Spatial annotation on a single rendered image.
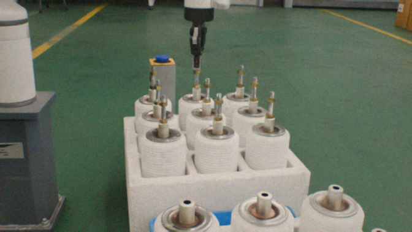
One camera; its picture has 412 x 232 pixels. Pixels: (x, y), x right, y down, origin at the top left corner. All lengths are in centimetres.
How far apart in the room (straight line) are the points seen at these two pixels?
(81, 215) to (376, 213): 75
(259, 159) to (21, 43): 56
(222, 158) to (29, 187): 43
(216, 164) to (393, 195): 59
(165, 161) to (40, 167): 29
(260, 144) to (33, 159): 50
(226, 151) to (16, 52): 48
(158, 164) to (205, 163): 10
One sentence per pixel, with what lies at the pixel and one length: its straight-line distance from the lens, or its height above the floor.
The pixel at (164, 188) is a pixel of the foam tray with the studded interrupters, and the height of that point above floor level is 17.
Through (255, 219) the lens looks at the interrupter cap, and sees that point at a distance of 65.
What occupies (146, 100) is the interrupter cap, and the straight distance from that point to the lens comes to 113.
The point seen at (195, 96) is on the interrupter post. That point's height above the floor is 26.
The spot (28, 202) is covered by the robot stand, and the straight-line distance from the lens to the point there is 106.
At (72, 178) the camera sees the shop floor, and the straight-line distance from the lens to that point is 131.
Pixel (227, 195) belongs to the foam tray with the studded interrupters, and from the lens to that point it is 92.
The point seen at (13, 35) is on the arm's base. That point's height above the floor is 45.
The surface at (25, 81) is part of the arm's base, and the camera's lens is 98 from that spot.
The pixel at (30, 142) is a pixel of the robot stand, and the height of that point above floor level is 22.
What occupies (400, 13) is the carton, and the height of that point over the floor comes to 13.
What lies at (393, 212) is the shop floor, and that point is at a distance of 125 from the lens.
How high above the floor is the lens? 61
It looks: 20 degrees down
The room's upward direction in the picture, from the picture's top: 2 degrees clockwise
